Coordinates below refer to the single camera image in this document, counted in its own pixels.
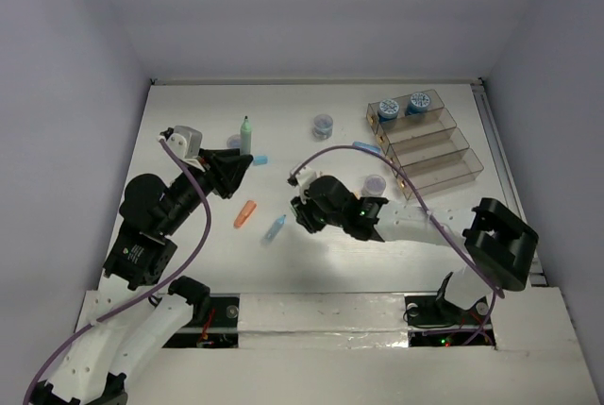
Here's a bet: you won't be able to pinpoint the blue highlighter pen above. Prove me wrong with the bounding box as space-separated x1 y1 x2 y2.
260 214 287 245

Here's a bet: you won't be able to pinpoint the blue ink jar front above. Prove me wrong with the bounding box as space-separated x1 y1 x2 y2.
377 98 400 123

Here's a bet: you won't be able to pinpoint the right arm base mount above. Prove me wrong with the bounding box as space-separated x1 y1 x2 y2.
402 293 495 347

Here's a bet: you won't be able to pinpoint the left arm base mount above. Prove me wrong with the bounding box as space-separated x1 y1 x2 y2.
163 295 240 349

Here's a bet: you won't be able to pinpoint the orange capped highlighter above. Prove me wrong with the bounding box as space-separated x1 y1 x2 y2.
233 200 257 228

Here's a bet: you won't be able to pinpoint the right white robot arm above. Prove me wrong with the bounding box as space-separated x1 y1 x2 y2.
288 173 539 322

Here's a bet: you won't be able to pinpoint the blue ink jar back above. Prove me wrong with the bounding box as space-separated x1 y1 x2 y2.
405 92 431 116

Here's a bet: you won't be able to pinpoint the clear jar purple pins left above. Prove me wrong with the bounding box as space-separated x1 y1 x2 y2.
226 134 242 149

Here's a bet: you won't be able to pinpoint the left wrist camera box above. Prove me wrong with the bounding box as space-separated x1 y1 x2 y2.
160 126 203 160

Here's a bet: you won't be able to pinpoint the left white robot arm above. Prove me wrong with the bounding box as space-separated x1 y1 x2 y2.
23 149 253 404

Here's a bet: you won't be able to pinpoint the clear jar purple pins right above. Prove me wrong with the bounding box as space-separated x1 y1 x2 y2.
361 175 387 197

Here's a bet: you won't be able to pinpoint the clear tiered organizer tray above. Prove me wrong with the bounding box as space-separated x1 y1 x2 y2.
366 90 483 195

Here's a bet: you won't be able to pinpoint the blue ink jar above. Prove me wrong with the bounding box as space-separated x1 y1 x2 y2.
377 98 400 123
405 92 431 116

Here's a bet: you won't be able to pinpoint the light blue marker cap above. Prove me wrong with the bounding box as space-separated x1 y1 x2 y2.
253 155 268 165

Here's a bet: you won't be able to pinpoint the clear jar blue pins back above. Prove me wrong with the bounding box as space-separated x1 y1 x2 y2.
312 114 333 140

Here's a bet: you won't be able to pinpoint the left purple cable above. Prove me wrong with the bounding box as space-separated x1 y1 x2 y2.
24 139 212 404

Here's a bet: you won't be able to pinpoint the blue capped highlighter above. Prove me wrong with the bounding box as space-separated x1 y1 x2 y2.
352 141 382 155

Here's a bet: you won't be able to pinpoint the green highlighter pen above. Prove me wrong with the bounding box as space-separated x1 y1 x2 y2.
240 116 252 155

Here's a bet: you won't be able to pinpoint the clear jar purple pins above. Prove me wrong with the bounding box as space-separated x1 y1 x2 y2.
226 134 242 149
361 175 387 197

